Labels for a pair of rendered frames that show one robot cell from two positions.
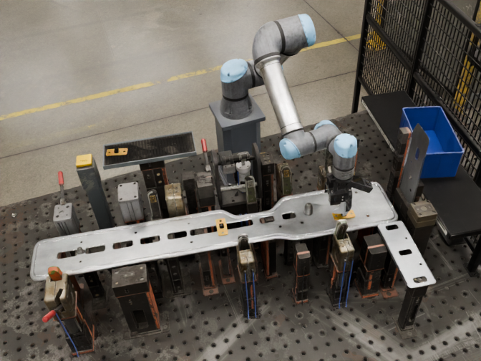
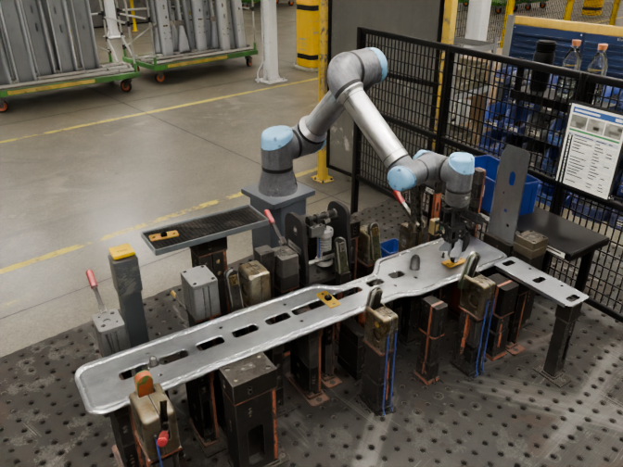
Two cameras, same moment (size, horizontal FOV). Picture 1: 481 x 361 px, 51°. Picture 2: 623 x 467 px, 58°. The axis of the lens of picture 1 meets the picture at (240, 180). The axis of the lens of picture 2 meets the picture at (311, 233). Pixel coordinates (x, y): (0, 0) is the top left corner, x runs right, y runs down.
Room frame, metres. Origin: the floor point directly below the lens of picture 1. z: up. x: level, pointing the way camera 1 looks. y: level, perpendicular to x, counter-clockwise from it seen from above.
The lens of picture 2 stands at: (0.04, 0.71, 1.96)
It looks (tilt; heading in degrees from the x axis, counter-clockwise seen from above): 28 degrees down; 335
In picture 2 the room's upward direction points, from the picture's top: straight up
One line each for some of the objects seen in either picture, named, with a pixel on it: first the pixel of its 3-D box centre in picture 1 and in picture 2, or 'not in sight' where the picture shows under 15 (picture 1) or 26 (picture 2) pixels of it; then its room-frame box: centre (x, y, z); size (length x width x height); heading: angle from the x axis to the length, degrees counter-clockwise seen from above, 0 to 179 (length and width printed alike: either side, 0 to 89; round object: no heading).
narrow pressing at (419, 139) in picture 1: (413, 165); (507, 195); (1.37, -0.64, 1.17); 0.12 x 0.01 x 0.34; 8
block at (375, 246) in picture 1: (370, 266); (494, 317); (1.17, -0.48, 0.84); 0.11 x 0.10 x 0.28; 8
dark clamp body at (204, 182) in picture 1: (208, 211); (286, 301); (1.48, 0.14, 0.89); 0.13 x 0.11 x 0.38; 8
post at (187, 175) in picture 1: (193, 209); (266, 302); (1.48, 0.21, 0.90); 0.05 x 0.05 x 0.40; 8
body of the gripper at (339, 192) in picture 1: (339, 186); (452, 220); (1.29, -0.35, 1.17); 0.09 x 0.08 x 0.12; 98
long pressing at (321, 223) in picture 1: (217, 230); (324, 304); (1.27, 0.10, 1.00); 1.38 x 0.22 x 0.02; 98
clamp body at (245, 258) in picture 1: (247, 281); (378, 359); (1.12, 0.00, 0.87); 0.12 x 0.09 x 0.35; 8
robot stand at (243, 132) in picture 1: (238, 143); (279, 234); (1.90, 0.00, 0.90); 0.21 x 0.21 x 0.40; 17
